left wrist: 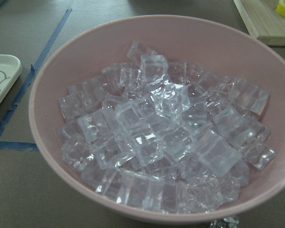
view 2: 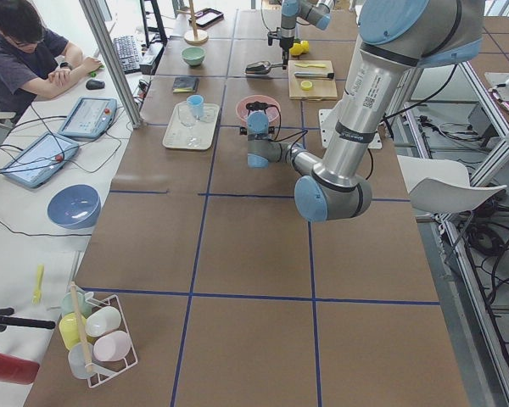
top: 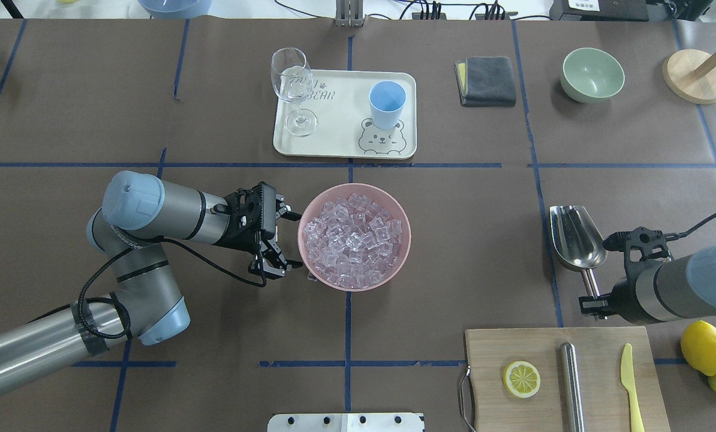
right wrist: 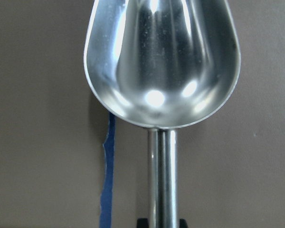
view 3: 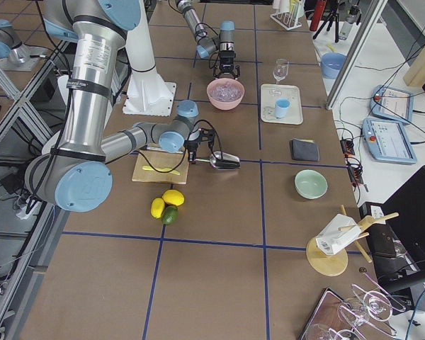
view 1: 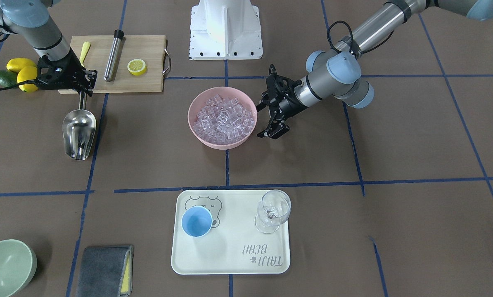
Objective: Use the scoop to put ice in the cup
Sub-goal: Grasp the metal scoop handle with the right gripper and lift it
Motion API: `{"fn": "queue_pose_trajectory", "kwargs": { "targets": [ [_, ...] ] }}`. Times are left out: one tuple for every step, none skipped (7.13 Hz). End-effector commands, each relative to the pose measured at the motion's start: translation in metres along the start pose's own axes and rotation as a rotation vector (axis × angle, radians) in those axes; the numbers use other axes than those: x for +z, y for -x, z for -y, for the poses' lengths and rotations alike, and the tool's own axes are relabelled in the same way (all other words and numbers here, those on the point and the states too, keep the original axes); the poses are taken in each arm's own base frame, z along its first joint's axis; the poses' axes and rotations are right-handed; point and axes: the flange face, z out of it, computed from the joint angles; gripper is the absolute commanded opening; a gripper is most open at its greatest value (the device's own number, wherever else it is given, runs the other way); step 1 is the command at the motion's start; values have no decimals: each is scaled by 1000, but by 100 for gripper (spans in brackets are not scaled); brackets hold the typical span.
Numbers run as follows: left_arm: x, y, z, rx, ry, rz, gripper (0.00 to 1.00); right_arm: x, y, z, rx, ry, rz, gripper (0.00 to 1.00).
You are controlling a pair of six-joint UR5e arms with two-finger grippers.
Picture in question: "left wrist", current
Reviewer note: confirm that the pink bowl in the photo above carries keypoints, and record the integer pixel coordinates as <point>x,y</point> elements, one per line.
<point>219,48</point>

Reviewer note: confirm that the clear ice cubes pile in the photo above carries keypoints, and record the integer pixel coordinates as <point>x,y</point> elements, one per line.
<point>164,136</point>

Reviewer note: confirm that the cream bear tray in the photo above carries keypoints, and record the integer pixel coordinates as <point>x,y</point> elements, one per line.
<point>10,70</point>

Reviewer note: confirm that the wooden cutting board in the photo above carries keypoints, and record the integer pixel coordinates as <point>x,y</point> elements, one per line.
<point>262,21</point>

